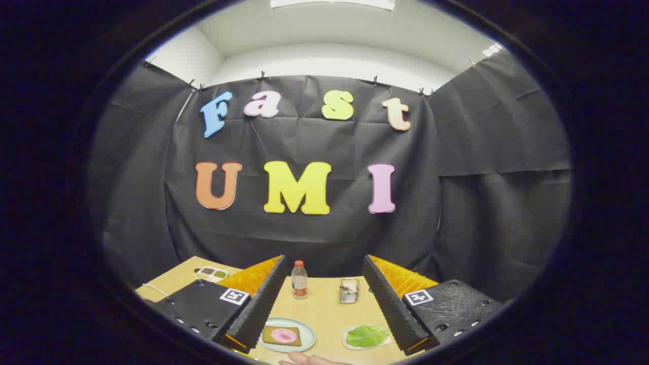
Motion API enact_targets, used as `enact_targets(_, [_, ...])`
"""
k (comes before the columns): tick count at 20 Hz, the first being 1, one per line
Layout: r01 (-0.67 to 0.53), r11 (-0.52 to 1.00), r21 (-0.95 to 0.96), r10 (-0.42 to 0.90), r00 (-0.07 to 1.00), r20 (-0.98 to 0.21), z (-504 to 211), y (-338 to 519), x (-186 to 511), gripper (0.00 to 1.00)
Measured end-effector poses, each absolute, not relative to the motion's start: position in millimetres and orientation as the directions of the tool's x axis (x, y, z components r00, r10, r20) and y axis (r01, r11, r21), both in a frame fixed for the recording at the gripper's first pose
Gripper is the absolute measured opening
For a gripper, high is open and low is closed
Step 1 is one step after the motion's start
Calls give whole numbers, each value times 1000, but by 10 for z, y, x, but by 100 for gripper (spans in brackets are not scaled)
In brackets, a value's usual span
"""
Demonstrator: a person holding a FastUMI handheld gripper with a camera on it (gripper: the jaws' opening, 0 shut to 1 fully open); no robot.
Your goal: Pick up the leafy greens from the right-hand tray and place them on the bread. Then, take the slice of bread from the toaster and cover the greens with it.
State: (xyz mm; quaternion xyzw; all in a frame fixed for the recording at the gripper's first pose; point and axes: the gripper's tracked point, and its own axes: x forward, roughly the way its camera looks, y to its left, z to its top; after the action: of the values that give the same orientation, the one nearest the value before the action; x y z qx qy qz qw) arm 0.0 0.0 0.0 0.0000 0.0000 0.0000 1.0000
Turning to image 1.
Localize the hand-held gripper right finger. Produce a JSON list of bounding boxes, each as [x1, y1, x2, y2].
[[362, 254, 503, 355]]

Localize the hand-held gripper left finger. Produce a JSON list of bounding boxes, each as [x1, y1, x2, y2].
[[147, 255, 287, 354]]

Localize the green lettuce leaf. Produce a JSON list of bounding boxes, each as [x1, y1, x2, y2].
[[346, 324, 391, 348]]

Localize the brown toast square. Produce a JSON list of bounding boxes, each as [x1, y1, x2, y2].
[[262, 325, 303, 347]]

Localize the clear water bottle red cap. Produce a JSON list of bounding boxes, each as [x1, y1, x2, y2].
[[292, 261, 308, 300]]

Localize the white square plate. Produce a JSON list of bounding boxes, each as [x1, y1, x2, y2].
[[342, 324, 393, 351]]

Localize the pale green round plate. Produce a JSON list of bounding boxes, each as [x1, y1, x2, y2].
[[258, 317, 316, 353]]

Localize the white divided seasoning tray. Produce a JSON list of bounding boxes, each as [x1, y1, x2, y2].
[[195, 266, 230, 282]]

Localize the black backdrop cloth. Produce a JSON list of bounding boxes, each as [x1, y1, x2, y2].
[[89, 48, 572, 305]]

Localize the ceiling light panel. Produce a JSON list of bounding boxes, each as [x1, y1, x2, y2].
[[270, 0, 397, 11]]

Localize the metal wire basket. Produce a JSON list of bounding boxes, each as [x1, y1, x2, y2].
[[339, 278, 361, 304]]

